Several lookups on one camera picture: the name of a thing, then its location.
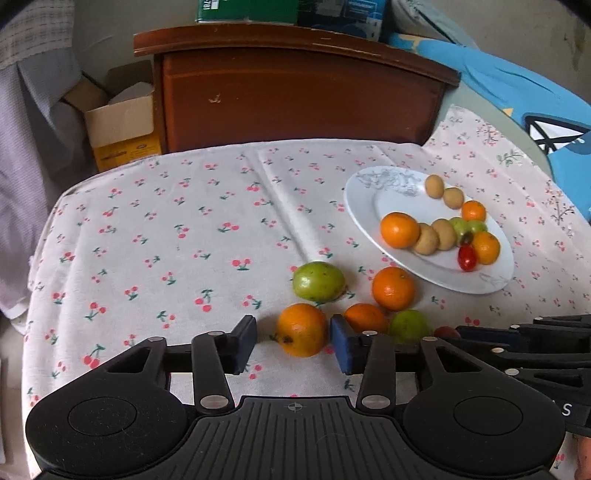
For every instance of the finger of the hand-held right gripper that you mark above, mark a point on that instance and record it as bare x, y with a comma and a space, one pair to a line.
540, 374
517, 339

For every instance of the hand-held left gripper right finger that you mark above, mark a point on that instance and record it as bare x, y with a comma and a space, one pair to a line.
341, 344

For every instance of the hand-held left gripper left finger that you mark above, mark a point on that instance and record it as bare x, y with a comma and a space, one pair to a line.
244, 344

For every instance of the red cherry tomato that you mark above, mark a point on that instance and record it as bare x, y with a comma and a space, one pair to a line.
445, 332
467, 258

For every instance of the green jujube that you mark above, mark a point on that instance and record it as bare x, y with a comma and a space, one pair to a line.
408, 325
318, 281
459, 226
477, 226

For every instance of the round brown fruit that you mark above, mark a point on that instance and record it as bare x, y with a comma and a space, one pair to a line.
425, 239
433, 186
445, 234
453, 197

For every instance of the small orange mandarin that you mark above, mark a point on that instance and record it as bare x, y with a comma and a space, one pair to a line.
473, 211

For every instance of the white plate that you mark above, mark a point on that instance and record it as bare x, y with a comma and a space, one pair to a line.
369, 203

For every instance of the person's right hand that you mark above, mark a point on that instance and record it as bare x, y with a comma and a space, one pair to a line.
585, 454

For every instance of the cherry print tablecloth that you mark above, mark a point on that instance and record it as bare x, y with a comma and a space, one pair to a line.
161, 221

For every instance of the open cardboard box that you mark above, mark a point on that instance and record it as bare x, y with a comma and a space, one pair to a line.
120, 129

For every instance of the brown wooden headboard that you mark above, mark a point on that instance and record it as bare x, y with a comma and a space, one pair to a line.
295, 97

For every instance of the lavender cloth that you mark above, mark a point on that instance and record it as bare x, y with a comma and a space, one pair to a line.
27, 161

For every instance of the dark blue box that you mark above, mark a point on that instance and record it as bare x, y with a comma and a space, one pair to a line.
341, 16

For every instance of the green box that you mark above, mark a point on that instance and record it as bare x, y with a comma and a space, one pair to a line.
244, 10

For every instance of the grey checked cloth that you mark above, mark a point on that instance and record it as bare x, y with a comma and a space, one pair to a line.
32, 32

